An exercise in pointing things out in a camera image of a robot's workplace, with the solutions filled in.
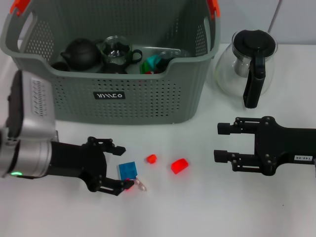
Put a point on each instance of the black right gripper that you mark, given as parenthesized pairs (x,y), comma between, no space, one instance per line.
(271,145)

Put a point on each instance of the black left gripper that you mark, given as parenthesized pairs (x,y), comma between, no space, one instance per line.
(74,160)

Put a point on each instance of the blue square toy brick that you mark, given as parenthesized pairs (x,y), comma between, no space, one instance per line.
(127,169)

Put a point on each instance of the small red toy brick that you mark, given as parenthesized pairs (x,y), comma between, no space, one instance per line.
(151,158)
(129,189)

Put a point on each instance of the white toy brick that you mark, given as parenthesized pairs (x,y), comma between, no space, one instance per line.
(141,186)

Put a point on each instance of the large red sloped brick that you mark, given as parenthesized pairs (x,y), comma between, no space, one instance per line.
(179,166)

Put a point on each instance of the glass teacup with black base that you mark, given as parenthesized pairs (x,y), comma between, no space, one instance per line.
(113,69)
(113,53)
(164,64)
(170,54)

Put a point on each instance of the small green toy brick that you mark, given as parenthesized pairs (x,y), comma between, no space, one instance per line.
(143,66)

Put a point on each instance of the teal square toy brick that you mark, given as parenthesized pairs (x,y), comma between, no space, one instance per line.
(153,61)

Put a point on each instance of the white and silver left arm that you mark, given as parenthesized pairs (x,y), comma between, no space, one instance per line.
(24,123)

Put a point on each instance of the grey-green perforated storage bin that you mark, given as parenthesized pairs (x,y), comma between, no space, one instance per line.
(148,98)

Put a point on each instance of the small dark clay cup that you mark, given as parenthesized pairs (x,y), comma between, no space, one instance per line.
(60,66)

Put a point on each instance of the dark clay teapot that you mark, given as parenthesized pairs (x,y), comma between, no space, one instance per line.
(81,54)

